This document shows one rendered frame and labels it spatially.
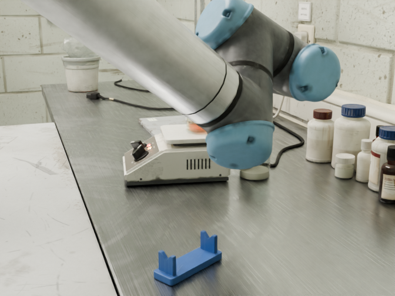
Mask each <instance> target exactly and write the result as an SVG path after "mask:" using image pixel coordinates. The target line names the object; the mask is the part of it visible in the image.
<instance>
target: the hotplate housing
mask: <svg viewBox="0 0 395 296"><path fill-rule="evenodd" d="M154 137H155V139H156V142H157V145H158V149H159V152H158V153H156V154H154V155H153V156H151V157H150V158H148V159H146V160H144V161H143V162H141V163H139V164H138V165H136V166H135V167H133V168H131V169H130V170H128V171H126V167H125V157H124V156H123V170H124V178H125V180H126V185H127V186H136V185H148V184H170V183H192V182H204V181H226V180H229V177H228V175H230V169H228V168H225V167H222V166H220V165H218V164H216V163H215V162H213V161H212V160H211V159H210V157H209V155H208V153H207V143H184V144H167V143H165V141H164V139H163V136H162V134H161V133H159V134H156V135H154Z"/></svg>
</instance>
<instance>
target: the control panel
mask: <svg viewBox="0 0 395 296"><path fill-rule="evenodd" d="M143 143H146V144H147V145H149V144H150V146H148V147H147V146H146V147H145V150H146V151H148V152H149V154H148V155H147V156H146V157H145V158H143V159H142V160H140V161H138V162H135V161H134V157H133V156H132V153H133V149H132V150H130V151H128V152H127V153H125V154H124V155H125V167H126V171H128V170H130V169H131V168H133V167H135V166H136V165H138V164H139V163H141V162H143V161H144V160H146V159H148V158H150V157H151V156H153V155H154V154H156V153H158V152H159V149H158V145H157V142H156V139H155V137H154V136H153V137H151V138H150V139H148V140H147V141H145V142H143ZM149 147H151V148H150V149H148V148H149Z"/></svg>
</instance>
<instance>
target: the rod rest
mask: <svg viewBox="0 0 395 296"><path fill-rule="evenodd" d="M158 255H159V268H157V269H155V270H154V271H153V277H154V278H155V279H157V280H159V281H161V282H164V283H165V284H167V285H169V286H173V285H175V284H177V283H179V282H181V281H183V280H184V279H186V278H188V277H190V276H191V275H193V274H195V273H197V272H199V271H200V270H202V269H204V268H206V267H208V266H210V265H211V264H213V263H215V262H217V261H219V260H221V259H222V252H221V251H219V250H217V235H216V234H214V235H212V236H211V237H209V236H208V234H207V232H206V231H205V230H202V231H201V232H200V247H199V248H197V249H195V250H193V251H191V252H189V253H187V254H185V255H183V256H181V257H179V258H177V259H176V256H175V255H172V256H170V257H169V258H168V257H167V255H166V254H165V252H164V251H163V250H160V251H158Z"/></svg>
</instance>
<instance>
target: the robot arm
mask: <svg viewBox="0 0 395 296"><path fill-rule="evenodd" d="M20 1H22V2H23V3H25V4H26V5H28V6H29V7H30V8H32V9H33V10H35V11H36V12H37V13H39V14H41V15H42V16H43V17H45V18H46V19H47V20H49V21H51V22H52V23H53V24H55V25H56V26H57V27H59V28H61V29H62V30H63V31H65V32H66V33H67V34H69V35H70V36H72V37H73V38H75V39H76V40H77V41H79V42H80V43H82V44H83V45H85V46H86V47H87V48H89V49H90V50H92V51H93V52H95V53H96V54H97V55H99V56H100V57H102V58H103V59H104V60H106V61H107V62H109V63H110V64H111V65H113V66H114V67H116V68H117V69H119V70H120V71H121V72H123V73H124V74H126V75H127V76H129V77H130V78H131V79H133V80H134V81H135V82H137V83H138V84H140V85H141V86H143V87H144V88H145V89H147V90H148V91H150V92H151V93H153V94H154V95H156V96H157V97H158V98H160V99H161V100H163V101H164V102H166V103H167V104H168V105H170V106H171V107H173V108H174V109H176V110H177V111H178V112H180V113H181V114H182V115H184V116H186V117H187V118H188V119H190V120H191V121H192V122H194V123H195V124H197V125H198V126H199V127H201V128H202V129H203V130H205V131H206V133H207V136H206V138H205V142H206V143H207V153H208V155H209V157H210V159H211V160H212V161H213V162H215V163H216V164H218V165H220V166H222V167H225V168H228V169H238V170H240V169H250V168H252V167H255V166H259V165H261V164H263V163H264V162H265V161H266V160H267V159H268V158H269V157H270V155H271V153H272V144H273V132H274V130H275V125H274V124H273V93H274V94H277V95H282V96H286V97H290V98H294V99H295V100H298V101H301V102H303V101H309V102H319V101H322V100H325V99H326V98H328V97H329V96H330V95H331V94H332V93H333V92H334V91H335V88H336V87H337V86H338V85H337V84H338V83H339V80H340V74H341V67H340V62H339V59H338V57H337V55H336V54H335V53H334V52H333V51H332V50H331V49H330V48H327V47H325V46H320V45H319V44H316V43H311V44H308V43H306V42H303V41H302V40H301V39H299V38H298V37H297V36H295V35H294V34H292V33H291V32H289V31H287V30H286V29H285V28H283V27H281V26H280V25H279V24H277V23H276V22H275V21H273V20H271V19H270V18H269V17H267V16H266V15H265V14H263V13H261V12H260V11H259V10H257V9H256V8H255V7H254V5H252V4H249V3H247V2H245V1H244V0H212V1H211V2H209V4H208V5H207V6H206V8H205V9H204V10H203V12H202V14H201V16H200V17H199V20H198V22H197V25H196V31H195V34H194V33H193V32H192V31H191V30H190V29H189V28H187V27H186V26H185V25H184V24H183V23H181V21H179V20H178V19H177V18H175V17H174V16H173V15H172V14H171V13H170V12H169V11H168V10H166V9H165V8H164V7H163V6H162V5H161V4H160V3H158V2H157V1H156V0H20Z"/></svg>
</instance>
